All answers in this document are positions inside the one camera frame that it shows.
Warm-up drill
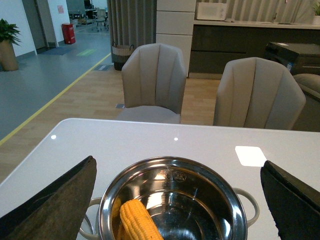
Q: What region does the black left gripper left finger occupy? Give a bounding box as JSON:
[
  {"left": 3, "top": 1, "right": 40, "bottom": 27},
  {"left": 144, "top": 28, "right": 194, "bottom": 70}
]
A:
[{"left": 0, "top": 156, "right": 97, "bottom": 240}]

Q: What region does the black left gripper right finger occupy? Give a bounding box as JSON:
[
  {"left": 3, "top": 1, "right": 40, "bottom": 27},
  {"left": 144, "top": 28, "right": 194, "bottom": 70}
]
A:
[{"left": 260, "top": 160, "right": 320, "bottom": 240}]

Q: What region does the yellow corn cob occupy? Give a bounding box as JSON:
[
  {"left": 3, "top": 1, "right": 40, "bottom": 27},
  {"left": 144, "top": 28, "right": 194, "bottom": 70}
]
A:
[{"left": 119, "top": 199, "right": 163, "bottom": 240}]

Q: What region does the beige electric cooking pot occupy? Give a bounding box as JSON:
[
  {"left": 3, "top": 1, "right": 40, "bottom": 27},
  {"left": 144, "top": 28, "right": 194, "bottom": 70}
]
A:
[{"left": 80, "top": 156, "right": 260, "bottom": 240}]

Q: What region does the grey sofa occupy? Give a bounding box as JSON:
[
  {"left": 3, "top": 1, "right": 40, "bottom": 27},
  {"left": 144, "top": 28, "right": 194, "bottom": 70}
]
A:
[{"left": 292, "top": 73, "right": 320, "bottom": 132}]

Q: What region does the beige chair on right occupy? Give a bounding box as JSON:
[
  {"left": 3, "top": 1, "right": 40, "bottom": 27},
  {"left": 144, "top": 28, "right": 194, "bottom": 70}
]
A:
[{"left": 213, "top": 57, "right": 306, "bottom": 130}]

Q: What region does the beige chair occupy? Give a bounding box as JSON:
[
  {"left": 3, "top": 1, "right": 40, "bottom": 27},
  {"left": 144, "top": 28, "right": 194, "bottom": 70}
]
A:
[
  {"left": 116, "top": 43, "right": 187, "bottom": 124},
  {"left": 213, "top": 57, "right": 306, "bottom": 130}
]

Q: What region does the black appliance box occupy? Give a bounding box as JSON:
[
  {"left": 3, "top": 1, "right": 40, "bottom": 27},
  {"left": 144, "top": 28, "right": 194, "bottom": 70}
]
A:
[{"left": 263, "top": 42, "right": 320, "bottom": 75}]

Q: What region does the beige chair on left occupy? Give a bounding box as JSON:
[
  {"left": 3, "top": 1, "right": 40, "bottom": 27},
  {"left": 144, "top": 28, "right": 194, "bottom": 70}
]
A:
[{"left": 116, "top": 43, "right": 187, "bottom": 124}]

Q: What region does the woven laundry basket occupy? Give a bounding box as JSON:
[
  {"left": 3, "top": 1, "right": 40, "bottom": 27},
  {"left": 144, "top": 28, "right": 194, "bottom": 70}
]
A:
[{"left": 111, "top": 41, "right": 135, "bottom": 71}]

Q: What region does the red bin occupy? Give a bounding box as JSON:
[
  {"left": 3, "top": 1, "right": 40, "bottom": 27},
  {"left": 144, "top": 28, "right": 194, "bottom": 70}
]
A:
[{"left": 61, "top": 23, "right": 76, "bottom": 45}]

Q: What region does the dark kitchen counter cabinet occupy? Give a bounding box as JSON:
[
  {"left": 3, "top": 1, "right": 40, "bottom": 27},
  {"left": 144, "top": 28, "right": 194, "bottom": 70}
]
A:
[{"left": 189, "top": 20, "right": 320, "bottom": 79}]

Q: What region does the potted green plant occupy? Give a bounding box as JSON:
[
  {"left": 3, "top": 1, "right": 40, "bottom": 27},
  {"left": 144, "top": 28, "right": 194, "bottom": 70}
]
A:
[{"left": 0, "top": 18, "right": 20, "bottom": 72}]

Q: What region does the small potted plant on counter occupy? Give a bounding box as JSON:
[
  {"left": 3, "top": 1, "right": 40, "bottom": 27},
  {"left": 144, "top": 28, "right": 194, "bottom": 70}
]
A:
[{"left": 312, "top": 0, "right": 320, "bottom": 26}]

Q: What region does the office swivel chair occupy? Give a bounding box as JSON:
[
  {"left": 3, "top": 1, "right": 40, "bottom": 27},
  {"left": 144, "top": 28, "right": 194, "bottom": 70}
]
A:
[{"left": 94, "top": 9, "right": 109, "bottom": 32}]

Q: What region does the grey curtain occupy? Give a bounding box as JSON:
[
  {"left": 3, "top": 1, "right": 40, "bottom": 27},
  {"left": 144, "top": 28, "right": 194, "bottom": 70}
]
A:
[{"left": 107, "top": 0, "right": 157, "bottom": 48}]

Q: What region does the white microwave oven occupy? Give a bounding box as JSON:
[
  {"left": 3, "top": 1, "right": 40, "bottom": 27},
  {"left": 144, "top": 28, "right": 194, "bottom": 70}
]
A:
[{"left": 195, "top": 2, "right": 228, "bottom": 21}]

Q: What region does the white tall cabinet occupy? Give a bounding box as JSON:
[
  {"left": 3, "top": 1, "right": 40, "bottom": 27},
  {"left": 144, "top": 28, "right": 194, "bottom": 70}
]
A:
[{"left": 156, "top": 0, "right": 196, "bottom": 73}]

